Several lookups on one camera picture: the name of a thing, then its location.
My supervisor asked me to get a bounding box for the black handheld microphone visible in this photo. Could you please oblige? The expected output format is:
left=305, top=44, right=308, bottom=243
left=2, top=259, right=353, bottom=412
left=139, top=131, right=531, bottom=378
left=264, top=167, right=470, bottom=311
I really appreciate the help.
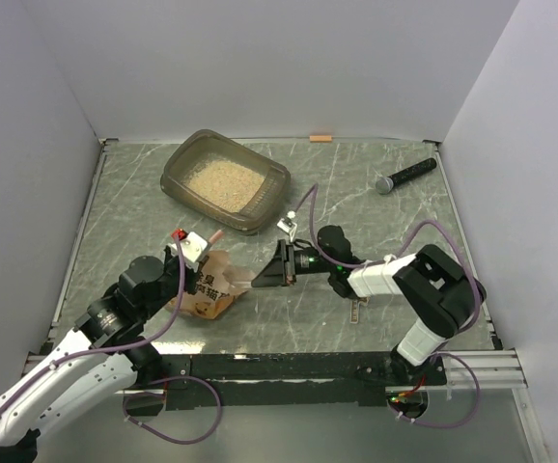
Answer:
left=375, top=157, right=437, bottom=195

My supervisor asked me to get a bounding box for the small wooden comb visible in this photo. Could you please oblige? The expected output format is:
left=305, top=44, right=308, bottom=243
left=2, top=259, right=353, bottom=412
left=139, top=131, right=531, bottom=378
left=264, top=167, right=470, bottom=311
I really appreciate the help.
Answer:
left=349, top=297, right=370, bottom=324

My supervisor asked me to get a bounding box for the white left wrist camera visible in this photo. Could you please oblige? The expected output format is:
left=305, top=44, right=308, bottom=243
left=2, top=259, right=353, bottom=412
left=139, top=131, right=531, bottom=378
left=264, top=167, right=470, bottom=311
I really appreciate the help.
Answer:
left=170, top=229, right=211, bottom=271

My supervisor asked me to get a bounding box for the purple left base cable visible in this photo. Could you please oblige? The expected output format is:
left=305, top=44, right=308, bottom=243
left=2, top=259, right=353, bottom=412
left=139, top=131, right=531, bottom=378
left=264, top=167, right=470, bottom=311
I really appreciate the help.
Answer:
left=122, top=375, right=223, bottom=444

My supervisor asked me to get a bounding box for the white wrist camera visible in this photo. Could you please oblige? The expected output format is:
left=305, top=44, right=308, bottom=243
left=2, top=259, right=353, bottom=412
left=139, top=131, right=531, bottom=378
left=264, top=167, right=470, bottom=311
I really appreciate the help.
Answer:
left=277, top=210, right=297, bottom=243
left=170, top=229, right=211, bottom=271

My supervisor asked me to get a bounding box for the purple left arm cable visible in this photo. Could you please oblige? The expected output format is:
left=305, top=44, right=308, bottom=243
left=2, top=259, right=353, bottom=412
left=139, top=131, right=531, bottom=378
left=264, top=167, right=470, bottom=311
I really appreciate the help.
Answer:
left=0, top=240, right=186, bottom=435

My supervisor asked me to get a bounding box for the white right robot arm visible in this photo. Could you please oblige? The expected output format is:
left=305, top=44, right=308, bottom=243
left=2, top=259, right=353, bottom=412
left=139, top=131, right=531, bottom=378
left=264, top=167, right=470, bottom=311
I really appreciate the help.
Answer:
left=251, top=226, right=487, bottom=385

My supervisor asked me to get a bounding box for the pink cat litter bag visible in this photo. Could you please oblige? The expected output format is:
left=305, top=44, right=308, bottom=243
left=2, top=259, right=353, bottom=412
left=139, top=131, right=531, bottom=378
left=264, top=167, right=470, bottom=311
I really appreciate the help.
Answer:
left=164, top=230, right=255, bottom=320

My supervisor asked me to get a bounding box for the orange tape piece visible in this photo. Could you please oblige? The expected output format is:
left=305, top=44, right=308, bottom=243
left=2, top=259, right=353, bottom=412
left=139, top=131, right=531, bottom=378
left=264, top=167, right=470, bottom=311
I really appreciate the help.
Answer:
left=309, top=135, right=333, bottom=143

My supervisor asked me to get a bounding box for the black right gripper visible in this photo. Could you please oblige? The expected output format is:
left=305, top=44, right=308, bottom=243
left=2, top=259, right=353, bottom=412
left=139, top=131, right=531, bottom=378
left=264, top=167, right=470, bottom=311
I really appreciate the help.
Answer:
left=252, top=239, right=335, bottom=288

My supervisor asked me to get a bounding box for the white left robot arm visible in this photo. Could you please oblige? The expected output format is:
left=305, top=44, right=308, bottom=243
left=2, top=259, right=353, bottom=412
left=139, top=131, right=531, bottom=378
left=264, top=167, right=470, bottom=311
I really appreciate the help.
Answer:
left=0, top=238, right=209, bottom=462

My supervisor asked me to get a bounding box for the brown plastic litter box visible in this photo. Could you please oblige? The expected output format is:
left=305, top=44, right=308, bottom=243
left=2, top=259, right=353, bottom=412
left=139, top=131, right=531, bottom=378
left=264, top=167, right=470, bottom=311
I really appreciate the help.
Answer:
left=160, top=129, right=291, bottom=234

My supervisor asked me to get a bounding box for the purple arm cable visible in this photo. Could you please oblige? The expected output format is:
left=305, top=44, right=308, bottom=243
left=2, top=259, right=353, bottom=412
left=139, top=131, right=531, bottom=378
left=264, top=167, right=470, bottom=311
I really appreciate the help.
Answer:
left=0, top=240, right=186, bottom=435
left=292, top=183, right=485, bottom=348

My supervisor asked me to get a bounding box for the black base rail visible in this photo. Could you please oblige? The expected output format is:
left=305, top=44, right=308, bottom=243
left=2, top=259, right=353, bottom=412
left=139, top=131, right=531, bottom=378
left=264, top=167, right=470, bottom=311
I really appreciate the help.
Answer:
left=134, top=352, right=447, bottom=411

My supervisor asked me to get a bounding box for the beige cat litter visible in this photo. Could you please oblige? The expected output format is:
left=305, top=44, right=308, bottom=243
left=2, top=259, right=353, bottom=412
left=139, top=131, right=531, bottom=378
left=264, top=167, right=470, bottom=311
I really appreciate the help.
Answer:
left=185, top=159, right=265, bottom=213

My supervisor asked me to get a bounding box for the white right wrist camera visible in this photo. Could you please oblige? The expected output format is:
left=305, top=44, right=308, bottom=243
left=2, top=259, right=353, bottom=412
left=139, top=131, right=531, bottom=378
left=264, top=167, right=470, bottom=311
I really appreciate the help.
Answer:
left=277, top=210, right=297, bottom=243

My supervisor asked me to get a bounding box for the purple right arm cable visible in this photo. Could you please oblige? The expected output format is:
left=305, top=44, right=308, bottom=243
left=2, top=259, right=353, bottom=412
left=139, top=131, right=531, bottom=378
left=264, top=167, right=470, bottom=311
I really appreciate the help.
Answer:
left=292, top=183, right=485, bottom=348

